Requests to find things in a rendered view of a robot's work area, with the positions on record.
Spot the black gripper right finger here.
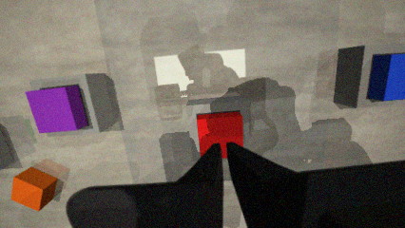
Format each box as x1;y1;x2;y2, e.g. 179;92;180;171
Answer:
226;142;405;228

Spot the orange block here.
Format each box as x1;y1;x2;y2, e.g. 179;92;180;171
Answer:
11;167;57;211

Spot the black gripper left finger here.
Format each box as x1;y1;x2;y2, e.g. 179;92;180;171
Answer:
66;143;223;228

